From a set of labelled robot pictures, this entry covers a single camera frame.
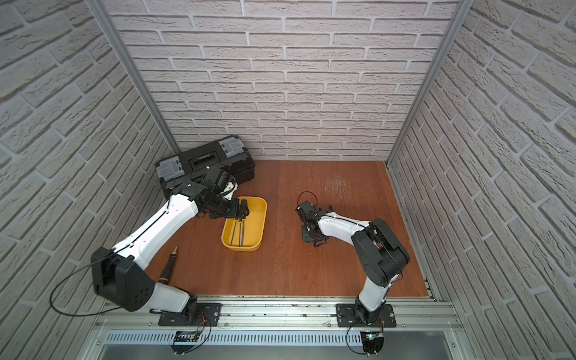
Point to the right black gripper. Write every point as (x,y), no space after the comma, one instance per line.
(306,236)

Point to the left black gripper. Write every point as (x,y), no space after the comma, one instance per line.
(242,209)

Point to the black yellow file tool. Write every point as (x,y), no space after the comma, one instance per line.
(241,234)
(233,233)

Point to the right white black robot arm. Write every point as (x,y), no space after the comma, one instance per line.
(382,256)

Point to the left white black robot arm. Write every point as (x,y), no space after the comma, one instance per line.
(119,274)

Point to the yellow plastic storage tray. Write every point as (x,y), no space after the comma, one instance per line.
(246,235)

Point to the black plastic toolbox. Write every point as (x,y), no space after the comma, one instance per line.
(229,153)

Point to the black orange screwdriver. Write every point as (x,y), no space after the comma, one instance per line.
(167,272)

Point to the right controller board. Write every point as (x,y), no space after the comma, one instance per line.
(372,342)

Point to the controller board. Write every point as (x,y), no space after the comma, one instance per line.
(186,341)
(372,342)

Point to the left controller board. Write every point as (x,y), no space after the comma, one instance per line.
(186,341)

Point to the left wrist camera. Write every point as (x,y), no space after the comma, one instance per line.
(230,189)

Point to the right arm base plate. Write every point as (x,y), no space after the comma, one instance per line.
(355,315)

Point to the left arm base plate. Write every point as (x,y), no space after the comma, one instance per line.
(195,314)

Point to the aluminium mounting rail frame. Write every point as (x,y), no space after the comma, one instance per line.
(281,321)

